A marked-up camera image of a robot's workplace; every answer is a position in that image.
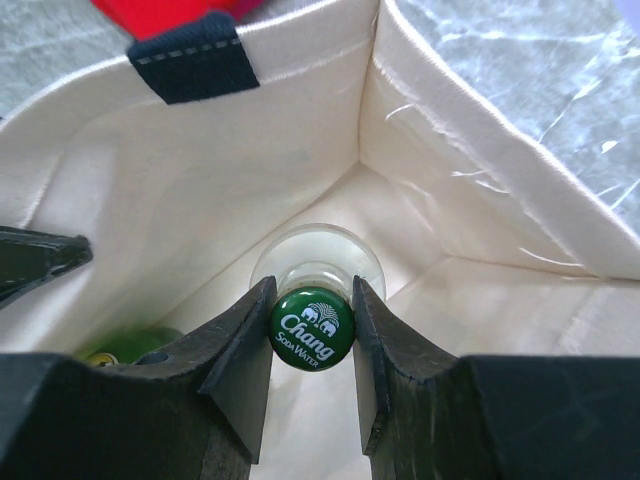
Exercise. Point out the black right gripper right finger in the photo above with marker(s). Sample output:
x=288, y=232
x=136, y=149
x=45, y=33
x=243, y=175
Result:
x=426, y=414

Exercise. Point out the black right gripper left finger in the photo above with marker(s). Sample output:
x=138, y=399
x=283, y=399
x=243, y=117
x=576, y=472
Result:
x=193, y=409

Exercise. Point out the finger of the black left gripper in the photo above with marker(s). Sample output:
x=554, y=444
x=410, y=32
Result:
x=30, y=259

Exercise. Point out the green cap bottle front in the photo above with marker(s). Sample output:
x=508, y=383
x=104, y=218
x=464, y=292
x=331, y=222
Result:
x=127, y=347

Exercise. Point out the green cap glass bottle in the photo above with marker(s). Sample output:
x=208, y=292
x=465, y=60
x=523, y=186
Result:
x=312, y=326

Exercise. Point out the red folded cloth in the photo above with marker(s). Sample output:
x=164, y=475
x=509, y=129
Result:
x=144, y=19

